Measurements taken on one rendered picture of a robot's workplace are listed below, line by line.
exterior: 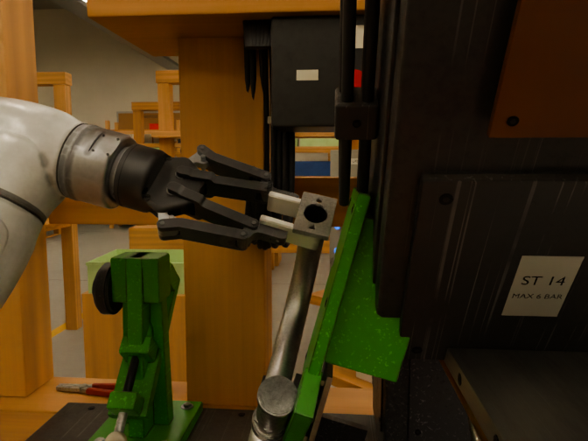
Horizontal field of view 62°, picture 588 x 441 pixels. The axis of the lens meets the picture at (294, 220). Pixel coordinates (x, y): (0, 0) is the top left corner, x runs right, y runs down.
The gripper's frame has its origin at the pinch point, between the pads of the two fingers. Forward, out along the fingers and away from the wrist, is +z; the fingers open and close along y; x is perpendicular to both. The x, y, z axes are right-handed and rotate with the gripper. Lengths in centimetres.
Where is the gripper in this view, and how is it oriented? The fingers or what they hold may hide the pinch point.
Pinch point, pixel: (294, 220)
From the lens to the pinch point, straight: 56.1
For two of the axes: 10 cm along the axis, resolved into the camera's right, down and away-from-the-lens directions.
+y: 2.5, -7.7, 5.9
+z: 9.6, 2.7, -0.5
